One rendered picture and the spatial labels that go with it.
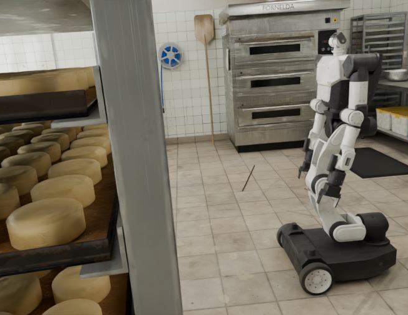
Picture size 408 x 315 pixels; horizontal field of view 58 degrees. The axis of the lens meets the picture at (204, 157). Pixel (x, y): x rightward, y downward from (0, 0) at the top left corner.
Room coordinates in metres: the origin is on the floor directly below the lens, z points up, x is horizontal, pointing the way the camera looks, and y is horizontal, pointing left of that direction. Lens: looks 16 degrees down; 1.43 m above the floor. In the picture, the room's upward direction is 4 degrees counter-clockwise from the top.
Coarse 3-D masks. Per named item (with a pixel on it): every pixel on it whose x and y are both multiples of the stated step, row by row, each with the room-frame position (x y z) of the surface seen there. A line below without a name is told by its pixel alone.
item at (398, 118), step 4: (392, 112) 4.87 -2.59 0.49; (396, 112) 4.88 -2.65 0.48; (400, 112) 4.86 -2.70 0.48; (404, 112) 4.84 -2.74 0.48; (392, 116) 4.86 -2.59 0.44; (396, 116) 4.75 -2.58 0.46; (400, 116) 4.66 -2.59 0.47; (404, 116) 4.59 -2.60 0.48; (392, 120) 4.87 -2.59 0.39; (396, 120) 4.78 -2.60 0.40; (400, 120) 4.67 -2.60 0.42; (404, 120) 4.60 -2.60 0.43; (392, 124) 4.87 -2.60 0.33; (396, 124) 4.78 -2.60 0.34; (400, 124) 4.68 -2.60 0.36; (404, 124) 4.60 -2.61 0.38; (392, 128) 4.87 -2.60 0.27; (396, 128) 4.78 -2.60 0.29; (400, 128) 4.68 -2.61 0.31; (404, 128) 4.60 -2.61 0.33; (400, 132) 4.67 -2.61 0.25; (404, 132) 4.60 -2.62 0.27
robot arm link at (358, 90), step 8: (352, 88) 1.91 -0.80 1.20; (360, 88) 1.89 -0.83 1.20; (352, 96) 1.91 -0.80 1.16; (360, 96) 1.89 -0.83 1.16; (352, 104) 1.91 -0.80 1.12; (360, 104) 1.89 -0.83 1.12; (352, 112) 1.87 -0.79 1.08; (360, 112) 1.87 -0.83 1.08; (352, 120) 1.87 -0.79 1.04; (360, 120) 1.87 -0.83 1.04
